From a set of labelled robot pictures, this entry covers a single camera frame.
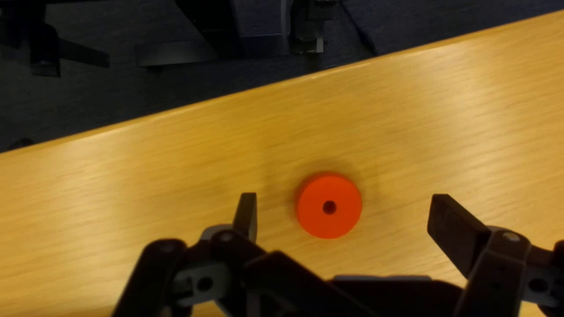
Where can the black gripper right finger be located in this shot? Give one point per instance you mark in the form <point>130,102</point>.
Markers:
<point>451,225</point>

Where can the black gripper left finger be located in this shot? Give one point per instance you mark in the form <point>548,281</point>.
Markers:
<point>245,213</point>

